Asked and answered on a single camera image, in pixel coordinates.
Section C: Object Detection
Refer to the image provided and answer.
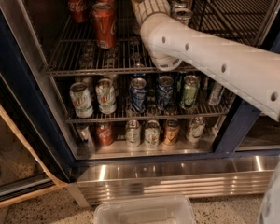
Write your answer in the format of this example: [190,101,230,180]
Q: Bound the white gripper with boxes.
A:
[131,0,171,25]

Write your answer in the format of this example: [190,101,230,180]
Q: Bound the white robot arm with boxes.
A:
[131,0,280,157]

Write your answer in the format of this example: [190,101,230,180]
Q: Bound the green soda can middle shelf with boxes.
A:
[180,75,200,108]

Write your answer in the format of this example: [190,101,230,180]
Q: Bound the silver can middle shelf right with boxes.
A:
[207,81,225,106]

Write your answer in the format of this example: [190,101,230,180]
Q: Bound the red can bottom shelf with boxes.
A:
[96,122,113,146]

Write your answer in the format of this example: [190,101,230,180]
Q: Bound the stainless steel fridge base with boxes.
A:
[67,155,280,207]

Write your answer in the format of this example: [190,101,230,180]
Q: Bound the open glass fridge door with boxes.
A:
[0,74,66,208]

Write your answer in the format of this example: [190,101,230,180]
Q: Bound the front red cola can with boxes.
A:
[92,3,116,49]

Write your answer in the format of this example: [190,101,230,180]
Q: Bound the silver energy drink can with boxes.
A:
[170,0,188,11]
[173,8,193,26]

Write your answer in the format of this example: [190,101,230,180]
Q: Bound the front silver energy drink can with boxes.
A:
[173,8,193,26]

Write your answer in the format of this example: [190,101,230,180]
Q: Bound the back left coca-cola can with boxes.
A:
[66,0,87,23]

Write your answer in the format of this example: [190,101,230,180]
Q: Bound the left blue soda can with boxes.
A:
[130,77,147,113]

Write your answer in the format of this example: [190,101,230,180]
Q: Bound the blue soda can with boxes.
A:
[156,76,174,110]
[130,77,147,113]

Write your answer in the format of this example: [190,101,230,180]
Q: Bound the right blue soda can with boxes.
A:
[156,76,174,110]

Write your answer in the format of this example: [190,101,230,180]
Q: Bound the white green soda can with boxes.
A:
[70,82,93,119]
[95,78,117,114]

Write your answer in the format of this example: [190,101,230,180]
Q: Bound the left white green soda can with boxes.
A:
[70,82,93,119]

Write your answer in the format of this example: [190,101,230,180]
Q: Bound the orange brown can bottom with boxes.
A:
[163,119,180,146]

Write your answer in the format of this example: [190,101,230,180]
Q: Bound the tilted white green can bottom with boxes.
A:
[186,117,205,143]

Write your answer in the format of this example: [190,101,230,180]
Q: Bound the silver can bottom left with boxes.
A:
[76,123,93,148]

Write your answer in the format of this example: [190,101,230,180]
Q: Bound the clear plastic bin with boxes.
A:
[93,195,197,224]

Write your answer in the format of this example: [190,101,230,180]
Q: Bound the middle wire shelf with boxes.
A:
[54,69,244,123]

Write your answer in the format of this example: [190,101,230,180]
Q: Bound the blue fridge centre post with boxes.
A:
[213,15,280,156]

